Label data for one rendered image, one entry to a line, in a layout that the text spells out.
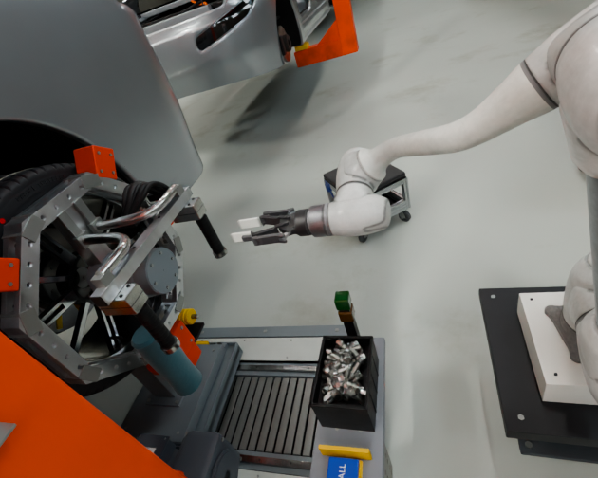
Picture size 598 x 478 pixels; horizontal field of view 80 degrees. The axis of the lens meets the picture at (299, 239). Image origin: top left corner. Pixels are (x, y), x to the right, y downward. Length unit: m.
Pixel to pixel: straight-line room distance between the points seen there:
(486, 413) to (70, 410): 1.29
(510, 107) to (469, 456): 1.10
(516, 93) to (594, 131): 0.23
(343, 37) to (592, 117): 3.86
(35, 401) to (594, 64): 0.75
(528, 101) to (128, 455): 0.84
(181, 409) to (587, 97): 1.46
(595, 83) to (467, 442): 1.19
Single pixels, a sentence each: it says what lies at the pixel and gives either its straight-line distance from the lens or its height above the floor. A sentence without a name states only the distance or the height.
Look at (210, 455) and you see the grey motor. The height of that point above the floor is 0.40.
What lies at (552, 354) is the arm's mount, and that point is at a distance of 1.21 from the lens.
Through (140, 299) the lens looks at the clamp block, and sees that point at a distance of 0.86.
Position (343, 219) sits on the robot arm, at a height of 0.86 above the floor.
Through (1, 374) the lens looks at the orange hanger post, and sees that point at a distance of 0.52.
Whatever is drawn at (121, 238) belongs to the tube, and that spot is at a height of 1.01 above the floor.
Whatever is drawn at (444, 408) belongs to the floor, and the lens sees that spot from 1.53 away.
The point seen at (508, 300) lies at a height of 0.30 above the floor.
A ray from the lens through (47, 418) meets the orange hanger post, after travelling 0.56.
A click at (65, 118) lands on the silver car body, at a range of 1.32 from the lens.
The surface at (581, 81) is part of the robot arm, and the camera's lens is 0.56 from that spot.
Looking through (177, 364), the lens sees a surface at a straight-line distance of 1.12.
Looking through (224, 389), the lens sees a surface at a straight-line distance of 1.62.
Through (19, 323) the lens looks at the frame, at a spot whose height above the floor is 0.97.
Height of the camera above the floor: 1.37
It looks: 35 degrees down
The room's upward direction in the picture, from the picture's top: 20 degrees counter-clockwise
